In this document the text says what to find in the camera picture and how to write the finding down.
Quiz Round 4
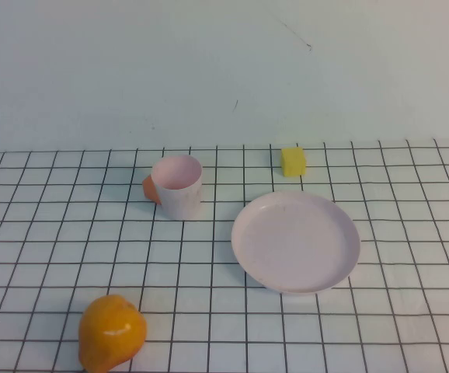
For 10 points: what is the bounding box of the pale pink plastic cup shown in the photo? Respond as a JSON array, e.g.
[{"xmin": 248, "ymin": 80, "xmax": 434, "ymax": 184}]
[{"xmin": 150, "ymin": 155, "xmax": 204, "ymax": 221}]

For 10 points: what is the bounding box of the pale pink round plate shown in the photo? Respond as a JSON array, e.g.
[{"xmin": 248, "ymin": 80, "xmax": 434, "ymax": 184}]
[{"xmin": 231, "ymin": 190, "xmax": 362, "ymax": 298}]

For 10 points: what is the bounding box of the yellow foam cube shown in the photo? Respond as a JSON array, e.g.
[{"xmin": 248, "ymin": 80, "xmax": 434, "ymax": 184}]
[{"xmin": 280, "ymin": 146, "xmax": 308, "ymax": 179}]

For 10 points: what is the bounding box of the orange foam cube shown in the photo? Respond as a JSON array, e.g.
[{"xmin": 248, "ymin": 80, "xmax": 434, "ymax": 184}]
[{"xmin": 141, "ymin": 174, "xmax": 162, "ymax": 205}]

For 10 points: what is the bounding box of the white black-grid tablecloth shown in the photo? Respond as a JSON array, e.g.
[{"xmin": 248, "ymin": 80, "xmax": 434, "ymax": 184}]
[{"xmin": 0, "ymin": 138, "xmax": 449, "ymax": 373}]

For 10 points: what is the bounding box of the orange yellow toy pear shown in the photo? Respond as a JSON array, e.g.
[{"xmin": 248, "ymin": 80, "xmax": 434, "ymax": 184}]
[{"xmin": 78, "ymin": 294, "xmax": 148, "ymax": 373}]

